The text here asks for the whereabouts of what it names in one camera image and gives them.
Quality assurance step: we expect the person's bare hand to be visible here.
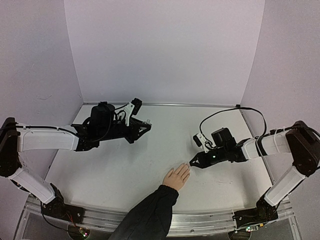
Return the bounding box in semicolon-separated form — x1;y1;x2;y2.
162;163;190;192

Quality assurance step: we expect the black sleeved forearm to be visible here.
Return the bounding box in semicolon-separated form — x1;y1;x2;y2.
109;185;179;240

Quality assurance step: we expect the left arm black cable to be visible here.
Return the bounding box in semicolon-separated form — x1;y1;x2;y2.
0;125;106;141

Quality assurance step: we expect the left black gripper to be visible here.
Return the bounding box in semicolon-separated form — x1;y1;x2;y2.
99;117;152;145

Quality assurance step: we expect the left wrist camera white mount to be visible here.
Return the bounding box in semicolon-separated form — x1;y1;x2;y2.
124;98;143;127

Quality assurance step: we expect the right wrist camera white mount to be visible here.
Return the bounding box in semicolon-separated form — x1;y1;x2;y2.
192;133;213;153

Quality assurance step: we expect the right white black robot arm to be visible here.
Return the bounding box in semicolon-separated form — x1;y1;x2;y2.
189;120;320;230

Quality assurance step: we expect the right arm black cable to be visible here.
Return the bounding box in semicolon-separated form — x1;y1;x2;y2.
199;104;267;138

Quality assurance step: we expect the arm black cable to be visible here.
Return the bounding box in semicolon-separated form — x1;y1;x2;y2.
0;125;106;141
199;104;267;138

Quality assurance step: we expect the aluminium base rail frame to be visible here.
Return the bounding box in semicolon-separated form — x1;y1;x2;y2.
15;185;301;240

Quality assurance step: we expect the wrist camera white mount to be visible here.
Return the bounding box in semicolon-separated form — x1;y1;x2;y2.
124;98;143;127
192;133;213;153

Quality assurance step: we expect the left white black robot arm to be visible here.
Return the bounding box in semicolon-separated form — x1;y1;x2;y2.
0;98;152;224

